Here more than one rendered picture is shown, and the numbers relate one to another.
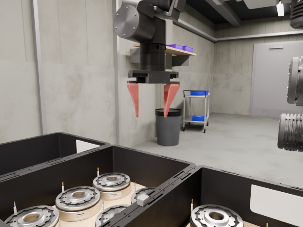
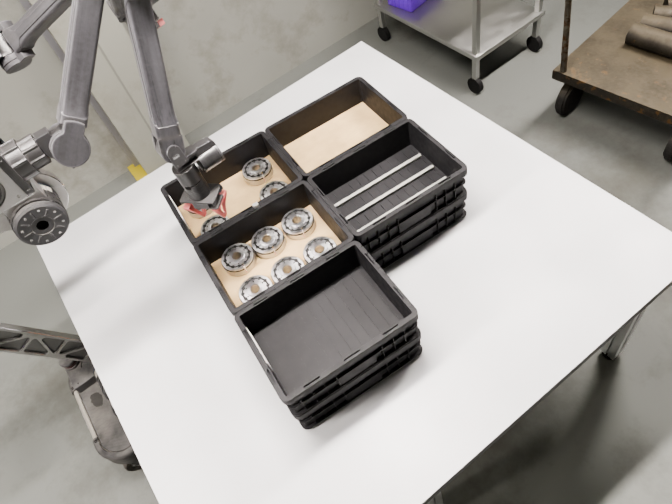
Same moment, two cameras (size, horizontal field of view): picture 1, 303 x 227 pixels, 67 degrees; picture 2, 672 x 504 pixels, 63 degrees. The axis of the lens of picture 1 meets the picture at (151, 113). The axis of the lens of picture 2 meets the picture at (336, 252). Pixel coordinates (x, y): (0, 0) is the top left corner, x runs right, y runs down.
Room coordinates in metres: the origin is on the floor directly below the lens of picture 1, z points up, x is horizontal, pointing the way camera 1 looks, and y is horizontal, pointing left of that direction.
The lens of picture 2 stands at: (1.17, 0.88, 2.14)
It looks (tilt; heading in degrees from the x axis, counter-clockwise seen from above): 53 degrees down; 218
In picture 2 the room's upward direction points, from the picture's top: 19 degrees counter-clockwise
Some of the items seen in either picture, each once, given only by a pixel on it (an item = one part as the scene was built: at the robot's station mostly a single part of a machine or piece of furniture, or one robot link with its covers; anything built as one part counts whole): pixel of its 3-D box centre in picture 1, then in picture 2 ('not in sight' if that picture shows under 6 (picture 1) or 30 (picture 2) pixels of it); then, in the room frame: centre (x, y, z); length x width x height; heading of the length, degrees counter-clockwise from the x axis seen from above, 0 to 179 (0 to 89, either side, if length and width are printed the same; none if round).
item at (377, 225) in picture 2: not in sight; (385, 175); (0.14, 0.36, 0.92); 0.40 x 0.30 x 0.02; 144
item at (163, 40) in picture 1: (151, 33); (188, 171); (0.50, 0.00, 1.23); 0.07 x 0.06 x 0.07; 150
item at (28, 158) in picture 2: not in sight; (23, 157); (0.71, -0.20, 1.45); 0.09 x 0.08 x 0.12; 59
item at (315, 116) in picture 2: not in sight; (337, 137); (-0.03, 0.11, 0.87); 0.40 x 0.30 x 0.11; 144
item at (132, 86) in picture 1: (143, 96); (214, 205); (0.50, 0.02, 1.10); 0.07 x 0.07 x 0.09; 9
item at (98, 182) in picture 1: (111, 180); (255, 290); (0.59, 0.11, 0.86); 0.10 x 0.10 x 0.01
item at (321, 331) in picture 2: (29, 170); (327, 325); (0.64, 0.36, 0.87); 0.40 x 0.30 x 0.11; 144
